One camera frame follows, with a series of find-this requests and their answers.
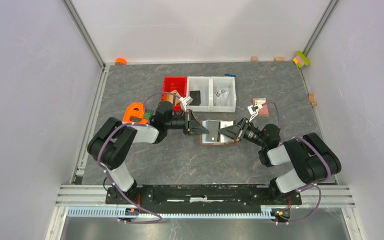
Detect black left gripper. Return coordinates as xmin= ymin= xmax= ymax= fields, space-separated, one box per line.
xmin=165 ymin=109 xmax=209 ymax=136

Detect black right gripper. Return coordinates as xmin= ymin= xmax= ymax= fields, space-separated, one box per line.
xmin=216 ymin=117 xmax=266 ymax=148

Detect dark grey credit card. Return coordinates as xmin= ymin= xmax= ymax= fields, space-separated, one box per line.
xmin=205 ymin=120 xmax=221 ymax=143

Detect brown leather card holder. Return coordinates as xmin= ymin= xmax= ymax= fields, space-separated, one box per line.
xmin=200 ymin=119 xmax=237 ymax=146

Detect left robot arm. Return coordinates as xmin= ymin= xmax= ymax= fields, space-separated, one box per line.
xmin=87 ymin=101 xmax=209 ymax=204

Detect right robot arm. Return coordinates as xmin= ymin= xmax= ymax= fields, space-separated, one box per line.
xmin=218 ymin=118 xmax=342 ymax=204

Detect playing card box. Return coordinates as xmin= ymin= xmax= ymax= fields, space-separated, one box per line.
xmin=253 ymin=97 xmax=270 ymax=117

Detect black card in bin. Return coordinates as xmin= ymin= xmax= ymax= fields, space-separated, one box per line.
xmin=189 ymin=90 xmax=201 ymax=106

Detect cards in white bin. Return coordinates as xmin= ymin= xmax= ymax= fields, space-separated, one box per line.
xmin=214 ymin=89 xmax=229 ymax=107

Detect cards in red bin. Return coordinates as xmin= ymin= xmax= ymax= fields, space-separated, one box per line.
xmin=162 ymin=89 xmax=181 ymax=106

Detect white plastic bin right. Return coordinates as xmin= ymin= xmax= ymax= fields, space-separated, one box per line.
xmin=209 ymin=76 xmax=237 ymax=113

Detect white plastic bin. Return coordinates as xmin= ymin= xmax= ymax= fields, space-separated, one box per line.
xmin=209 ymin=76 xmax=237 ymax=113
xmin=187 ymin=76 xmax=211 ymax=112

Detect white plastic bin left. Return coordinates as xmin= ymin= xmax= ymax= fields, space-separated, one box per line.
xmin=187 ymin=76 xmax=211 ymax=112

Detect green toy block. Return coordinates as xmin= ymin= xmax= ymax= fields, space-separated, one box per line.
xmin=143 ymin=112 xmax=152 ymax=120

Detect red plastic bin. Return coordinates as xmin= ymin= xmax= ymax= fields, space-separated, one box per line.
xmin=161 ymin=76 xmax=188 ymax=112

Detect blue toy piece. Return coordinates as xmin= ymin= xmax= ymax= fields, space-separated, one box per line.
xmin=224 ymin=73 xmax=237 ymax=78

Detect orange tape dispenser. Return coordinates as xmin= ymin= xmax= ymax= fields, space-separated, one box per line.
xmin=122 ymin=102 xmax=148 ymax=124

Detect wooden block left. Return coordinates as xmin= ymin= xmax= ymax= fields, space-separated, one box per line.
xmin=250 ymin=56 xmax=258 ymax=62

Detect wooden arch block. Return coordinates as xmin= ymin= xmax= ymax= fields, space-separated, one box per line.
xmin=308 ymin=92 xmax=317 ymax=108

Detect wooden block middle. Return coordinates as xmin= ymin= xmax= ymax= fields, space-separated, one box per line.
xmin=274 ymin=56 xmax=285 ymax=62

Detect colourful toy block stack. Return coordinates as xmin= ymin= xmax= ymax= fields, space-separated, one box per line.
xmin=292 ymin=51 xmax=311 ymax=69

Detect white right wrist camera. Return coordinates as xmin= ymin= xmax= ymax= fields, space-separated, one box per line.
xmin=247 ymin=104 xmax=263 ymax=122

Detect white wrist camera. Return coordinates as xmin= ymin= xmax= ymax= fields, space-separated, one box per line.
xmin=179 ymin=96 xmax=193 ymax=112
xmin=247 ymin=104 xmax=263 ymax=122

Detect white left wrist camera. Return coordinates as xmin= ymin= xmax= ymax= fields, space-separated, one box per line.
xmin=179 ymin=96 xmax=193 ymax=112

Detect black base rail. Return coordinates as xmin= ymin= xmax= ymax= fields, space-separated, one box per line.
xmin=105 ymin=184 xmax=302 ymax=215

